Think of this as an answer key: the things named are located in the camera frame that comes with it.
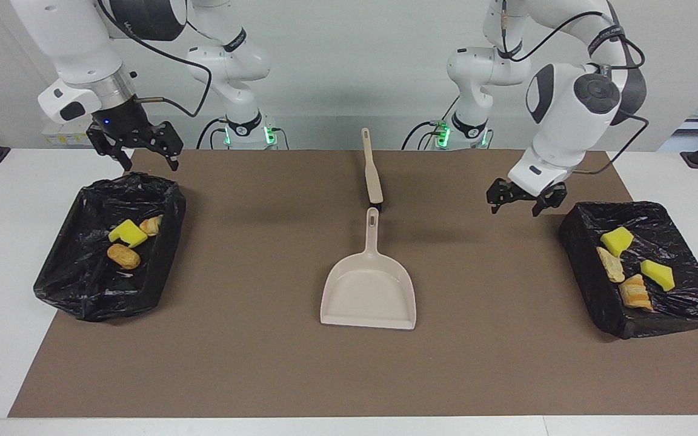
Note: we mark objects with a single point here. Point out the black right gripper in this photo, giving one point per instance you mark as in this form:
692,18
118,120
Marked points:
125,124

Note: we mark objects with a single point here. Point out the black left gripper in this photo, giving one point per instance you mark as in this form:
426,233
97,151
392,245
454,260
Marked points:
525,192

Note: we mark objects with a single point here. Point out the pale beige rock chunk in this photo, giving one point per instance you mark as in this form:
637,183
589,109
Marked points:
635,293
151,226
611,265

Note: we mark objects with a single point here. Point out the yellow sponge piece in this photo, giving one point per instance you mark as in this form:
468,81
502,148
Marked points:
127,234
658,275
617,241

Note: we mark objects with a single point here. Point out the brown bread roll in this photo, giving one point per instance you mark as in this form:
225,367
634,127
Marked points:
123,257

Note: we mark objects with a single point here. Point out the beige plastic dustpan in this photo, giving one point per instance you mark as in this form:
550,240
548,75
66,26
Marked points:
368,290

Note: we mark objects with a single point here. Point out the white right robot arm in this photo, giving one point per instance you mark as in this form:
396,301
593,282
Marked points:
70,42

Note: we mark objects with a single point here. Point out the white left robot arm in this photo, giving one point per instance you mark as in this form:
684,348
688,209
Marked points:
567,115

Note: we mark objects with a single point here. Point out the bin with crumpled black bag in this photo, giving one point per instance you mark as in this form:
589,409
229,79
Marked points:
82,284

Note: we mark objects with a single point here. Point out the rectangular bin with black bag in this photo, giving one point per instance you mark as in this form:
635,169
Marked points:
688,309

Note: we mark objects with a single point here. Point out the brown paper table mat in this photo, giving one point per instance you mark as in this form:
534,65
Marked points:
264,363

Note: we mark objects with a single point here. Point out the white wall socket box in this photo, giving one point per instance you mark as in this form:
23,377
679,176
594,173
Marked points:
64,139

